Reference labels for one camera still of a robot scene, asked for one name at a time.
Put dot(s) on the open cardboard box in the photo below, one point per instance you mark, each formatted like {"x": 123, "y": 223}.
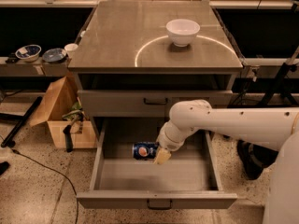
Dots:
{"x": 57, "y": 101}

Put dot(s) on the black handled tool in box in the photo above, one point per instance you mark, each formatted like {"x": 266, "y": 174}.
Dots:
{"x": 67, "y": 133}

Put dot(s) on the black top drawer handle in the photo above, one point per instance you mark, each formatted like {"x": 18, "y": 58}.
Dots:
{"x": 163, "y": 101}

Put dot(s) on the black pole on floor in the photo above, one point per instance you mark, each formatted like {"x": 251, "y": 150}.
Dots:
{"x": 19, "y": 121}

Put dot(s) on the low grey shelf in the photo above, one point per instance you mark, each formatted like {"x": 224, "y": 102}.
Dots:
{"x": 38, "y": 68}

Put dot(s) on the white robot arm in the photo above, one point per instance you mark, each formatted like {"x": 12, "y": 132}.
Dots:
{"x": 273, "y": 128}

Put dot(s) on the grey drawer cabinet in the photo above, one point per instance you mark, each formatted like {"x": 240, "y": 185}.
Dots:
{"x": 126, "y": 47}

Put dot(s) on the black middle drawer handle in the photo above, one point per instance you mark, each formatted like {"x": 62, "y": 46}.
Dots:
{"x": 159, "y": 204}

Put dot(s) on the closed grey top drawer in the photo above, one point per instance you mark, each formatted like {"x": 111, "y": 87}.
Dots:
{"x": 117, "y": 103}

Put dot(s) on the white bowl on counter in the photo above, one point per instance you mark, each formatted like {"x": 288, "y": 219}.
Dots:
{"x": 182, "y": 32}

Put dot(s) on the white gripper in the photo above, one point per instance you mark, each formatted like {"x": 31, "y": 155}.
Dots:
{"x": 168, "y": 144}

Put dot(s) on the open grey middle drawer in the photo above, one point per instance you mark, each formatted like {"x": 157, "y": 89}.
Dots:
{"x": 189, "y": 179}

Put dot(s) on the small white cup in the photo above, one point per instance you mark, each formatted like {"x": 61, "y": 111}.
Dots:
{"x": 70, "y": 49}

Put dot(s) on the blue grey plate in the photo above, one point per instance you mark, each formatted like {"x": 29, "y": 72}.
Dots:
{"x": 54, "y": 55}

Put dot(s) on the person's black boot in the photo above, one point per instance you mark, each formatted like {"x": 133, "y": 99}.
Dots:
{"x": 255, "y": 158}

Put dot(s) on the black drawer handle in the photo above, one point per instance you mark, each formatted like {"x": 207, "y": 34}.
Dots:
{"x": 163, "y": 101}
{"x": 159, "y": 204}

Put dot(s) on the blue pepsi can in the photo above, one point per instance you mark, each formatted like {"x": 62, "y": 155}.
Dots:
{"x": 144, "y": 150}

